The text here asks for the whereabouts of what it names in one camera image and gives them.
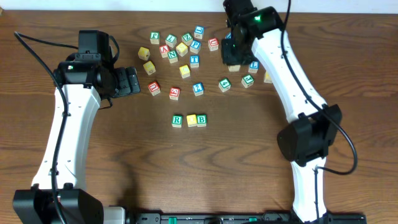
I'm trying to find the yellow O block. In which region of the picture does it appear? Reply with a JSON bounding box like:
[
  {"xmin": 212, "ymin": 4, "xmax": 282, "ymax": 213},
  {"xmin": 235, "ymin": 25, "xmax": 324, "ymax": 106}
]
[
  {"xmin": 228, "ymin": 65, "xmax": 241, "ymax": 72},
  {"xmin": 187, "ymin": 114, "xmax": 197, "ymax": 127}
]

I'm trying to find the green R block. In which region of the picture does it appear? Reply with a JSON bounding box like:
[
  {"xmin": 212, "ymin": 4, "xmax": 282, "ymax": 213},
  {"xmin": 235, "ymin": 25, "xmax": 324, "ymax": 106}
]
[{"xmin": 172, "ymin": 115, "xmax": 183, "ymax": 128}]

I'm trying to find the green B block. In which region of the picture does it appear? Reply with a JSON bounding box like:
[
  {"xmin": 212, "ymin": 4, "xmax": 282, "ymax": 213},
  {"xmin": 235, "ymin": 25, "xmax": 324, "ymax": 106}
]
[{"xmin": 197, "ymin": 114, "xmax": 207, "ymax": 127}]

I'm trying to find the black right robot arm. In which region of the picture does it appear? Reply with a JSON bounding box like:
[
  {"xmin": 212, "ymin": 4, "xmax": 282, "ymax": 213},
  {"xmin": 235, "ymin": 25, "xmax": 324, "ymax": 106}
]
[{"xmin": 221, "ymin": 1, "xmax": 342, "ymax": 223}]

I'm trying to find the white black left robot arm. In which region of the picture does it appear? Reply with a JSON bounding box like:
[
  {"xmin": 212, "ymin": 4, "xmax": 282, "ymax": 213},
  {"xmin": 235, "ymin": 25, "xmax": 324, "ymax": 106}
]
[{"xmin": 12, "ymin": 61, "xmax": 140, "ymax": 223}]

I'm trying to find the red U block upper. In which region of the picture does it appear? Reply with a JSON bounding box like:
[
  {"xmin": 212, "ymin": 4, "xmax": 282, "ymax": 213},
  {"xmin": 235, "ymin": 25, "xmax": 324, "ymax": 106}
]
[{"xmin": 208, "ymin": 38, "xmax": 220, "ymax": 51}]

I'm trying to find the red u block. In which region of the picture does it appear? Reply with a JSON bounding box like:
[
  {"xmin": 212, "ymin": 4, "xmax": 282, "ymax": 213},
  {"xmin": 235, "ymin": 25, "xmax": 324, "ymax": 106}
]
[
  {"xmin": 148, "ymin": 81, "xmax": 161, "ymax": 96},
  {"xmin": 208, "ymin": 38, "xmax": 220, "ymax": 51}
]

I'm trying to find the blue L block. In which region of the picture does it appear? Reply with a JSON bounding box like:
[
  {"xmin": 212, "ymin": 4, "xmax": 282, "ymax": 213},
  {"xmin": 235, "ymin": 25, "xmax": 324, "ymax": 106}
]
[{"xmin": 248, "ymin": 61, "xmax": 259, "ymax": 73}]

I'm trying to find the yellow 8 block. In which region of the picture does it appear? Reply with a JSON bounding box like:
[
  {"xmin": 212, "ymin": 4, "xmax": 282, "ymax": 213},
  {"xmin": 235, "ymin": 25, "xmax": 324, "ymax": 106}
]
[{"xmin": 143, "ymin": 61, "xmax": 156, "ymax": 75}]

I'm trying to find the red U block lower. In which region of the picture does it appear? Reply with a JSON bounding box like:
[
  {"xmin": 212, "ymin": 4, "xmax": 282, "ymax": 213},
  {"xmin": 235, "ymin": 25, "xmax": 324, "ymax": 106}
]
[{"xmin": 148, "ymin": 81, "xmax": 161, "ymax": 96}]

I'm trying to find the green J block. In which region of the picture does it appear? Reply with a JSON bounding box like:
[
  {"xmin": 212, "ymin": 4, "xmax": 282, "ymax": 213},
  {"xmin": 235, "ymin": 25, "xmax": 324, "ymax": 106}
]
[{"xmin": 241, "ymin": 74, "xmax": 254, "ymax": 88}]

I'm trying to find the yellow block far left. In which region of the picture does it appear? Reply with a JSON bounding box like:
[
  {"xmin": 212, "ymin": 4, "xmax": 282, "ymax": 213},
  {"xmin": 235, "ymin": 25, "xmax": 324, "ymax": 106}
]
[{"xmin": 137, "ymin": 47, "xmax": 150, "ymax": 61}]

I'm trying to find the green 4 block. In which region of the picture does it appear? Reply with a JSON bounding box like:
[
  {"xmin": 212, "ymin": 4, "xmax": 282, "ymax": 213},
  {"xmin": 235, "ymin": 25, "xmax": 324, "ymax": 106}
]
[{"xmin": 218, "ymin": 78, "xmax": 231, "ymax": 92}]

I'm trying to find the blue P block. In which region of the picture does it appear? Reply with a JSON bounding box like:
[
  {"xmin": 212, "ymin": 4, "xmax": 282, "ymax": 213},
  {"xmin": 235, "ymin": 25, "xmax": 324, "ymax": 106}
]
[{"xmin": 190, "ymin": 40, "xmax": 201, "ymax": 54}]

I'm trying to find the blue T block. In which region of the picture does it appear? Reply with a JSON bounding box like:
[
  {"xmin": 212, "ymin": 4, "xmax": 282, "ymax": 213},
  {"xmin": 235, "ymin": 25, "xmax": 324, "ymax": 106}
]
[{"xmin": 190, "ymin": 55, "xmax": 200, "ymax": 68}]

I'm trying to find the blue 1 block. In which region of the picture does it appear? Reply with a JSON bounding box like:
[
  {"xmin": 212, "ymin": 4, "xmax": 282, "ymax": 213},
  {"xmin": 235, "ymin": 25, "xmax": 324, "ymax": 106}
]
[{"xmin": 194, "ymin": 26, "xmax": 205, "ymax": 39}]

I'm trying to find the yellow G block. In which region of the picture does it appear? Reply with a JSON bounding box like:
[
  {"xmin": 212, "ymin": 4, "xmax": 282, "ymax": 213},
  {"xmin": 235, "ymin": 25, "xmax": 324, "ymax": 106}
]
[{"xmin": 264, "ymin": 72, "xmax": 272, "ymax": 83}]

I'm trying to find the red A block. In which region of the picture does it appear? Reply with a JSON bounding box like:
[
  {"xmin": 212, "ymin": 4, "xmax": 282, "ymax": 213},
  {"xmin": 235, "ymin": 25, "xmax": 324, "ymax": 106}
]
[{"xmin": 159, "ymin": 45, "xmax": 170, "ymax": 58}]

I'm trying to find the green Z block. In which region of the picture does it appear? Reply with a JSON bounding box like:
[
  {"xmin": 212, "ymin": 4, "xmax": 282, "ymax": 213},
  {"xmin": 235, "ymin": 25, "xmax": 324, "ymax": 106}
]
[{"xmin": 182, "ymin": 32, "xmax": 193, "ymax": 46}]

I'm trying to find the red E block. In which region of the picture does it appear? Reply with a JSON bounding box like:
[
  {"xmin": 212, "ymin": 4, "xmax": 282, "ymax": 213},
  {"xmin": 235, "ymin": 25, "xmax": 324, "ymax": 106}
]
[{"xmin": 169, "ymin": 87, "xmax": 180, "ymax": 101}]

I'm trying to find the blue 2 block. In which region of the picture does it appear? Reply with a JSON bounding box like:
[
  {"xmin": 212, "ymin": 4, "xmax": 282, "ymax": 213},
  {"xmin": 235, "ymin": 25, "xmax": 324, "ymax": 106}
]
[{"xmin": 193, "ymin": 83, "xmax": 204, "ymax": 96}]

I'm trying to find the green N block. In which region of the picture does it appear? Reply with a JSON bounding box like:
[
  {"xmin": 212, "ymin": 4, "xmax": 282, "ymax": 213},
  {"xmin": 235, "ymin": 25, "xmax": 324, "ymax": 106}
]
[{"xmin": 167, "ymin": 50, "xmax": 178, "ymax": 63}]

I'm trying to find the yellow C block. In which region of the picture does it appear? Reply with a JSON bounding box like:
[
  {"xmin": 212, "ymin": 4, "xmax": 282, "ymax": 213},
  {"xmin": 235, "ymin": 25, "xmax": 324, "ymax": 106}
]
[{"xmin": 179, "ymin": 65, "xmax": 190, "ymax": 78}]

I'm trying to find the yellow S block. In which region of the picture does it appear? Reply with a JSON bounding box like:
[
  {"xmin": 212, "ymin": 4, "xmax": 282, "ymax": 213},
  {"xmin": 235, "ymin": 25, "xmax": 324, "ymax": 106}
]
[{"xmin": 176, "ymin": 42, "xmax": 188, "ymax": 57}]

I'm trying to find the green block top left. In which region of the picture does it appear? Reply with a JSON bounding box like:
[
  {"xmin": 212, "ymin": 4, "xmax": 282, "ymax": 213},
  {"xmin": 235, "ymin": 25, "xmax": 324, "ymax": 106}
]
[{"xmin": 150, "ymin": 32, "xmax": 160, "ymax": 45}]

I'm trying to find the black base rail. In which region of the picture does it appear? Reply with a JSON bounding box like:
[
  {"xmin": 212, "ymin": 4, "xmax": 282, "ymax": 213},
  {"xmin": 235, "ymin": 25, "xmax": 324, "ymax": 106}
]
[{"xmin": 135, "ymin": 212, "xmax": 367, "ymax": 224}]

